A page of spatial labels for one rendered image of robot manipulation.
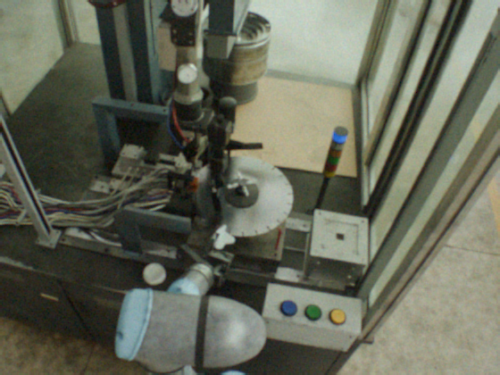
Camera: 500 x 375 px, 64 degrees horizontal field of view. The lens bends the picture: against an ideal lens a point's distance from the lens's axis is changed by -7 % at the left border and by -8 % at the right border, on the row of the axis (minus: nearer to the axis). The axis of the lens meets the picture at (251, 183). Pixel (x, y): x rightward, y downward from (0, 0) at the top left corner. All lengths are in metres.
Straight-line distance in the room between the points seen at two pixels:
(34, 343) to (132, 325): 1.64
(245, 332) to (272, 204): 0.73
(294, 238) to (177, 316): 0.92
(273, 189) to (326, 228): 0.21
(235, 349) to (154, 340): 0.12
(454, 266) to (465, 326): 0.37
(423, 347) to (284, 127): 1.31
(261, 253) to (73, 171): 0.83
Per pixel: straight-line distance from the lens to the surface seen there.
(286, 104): 2.05
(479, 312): 2.62
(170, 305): 0.69
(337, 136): 1.33
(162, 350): 0.69
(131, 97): 1.87
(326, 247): 1.37
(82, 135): 1.94
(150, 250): 1.49
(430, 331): 2.42
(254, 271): 1.44
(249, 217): 1.33
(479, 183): 0.84
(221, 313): 0.68
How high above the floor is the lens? 2.01
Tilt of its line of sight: 49 degrees down
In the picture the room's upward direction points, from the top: 7 degrees clockwise
